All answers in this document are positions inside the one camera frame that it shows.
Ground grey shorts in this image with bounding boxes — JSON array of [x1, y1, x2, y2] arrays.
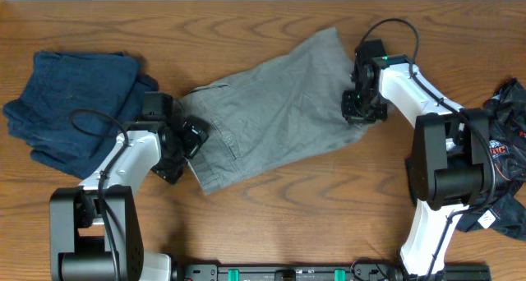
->
[[181, 27, 369, 195]]

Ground black patterned jersey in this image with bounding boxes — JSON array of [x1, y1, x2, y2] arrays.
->
[[404, 77, 526, 242]]

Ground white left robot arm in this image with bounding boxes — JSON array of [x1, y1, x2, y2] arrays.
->
[[49, 117, 209, 280]]

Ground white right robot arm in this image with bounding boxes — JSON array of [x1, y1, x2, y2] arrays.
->
[[342, 51, 496, 280]]

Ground folded navy blue garment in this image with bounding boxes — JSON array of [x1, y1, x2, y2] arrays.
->
[[2, 51, 159, 179]]

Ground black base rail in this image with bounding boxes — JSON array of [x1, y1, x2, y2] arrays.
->
[[139, 254, 492, 281]]

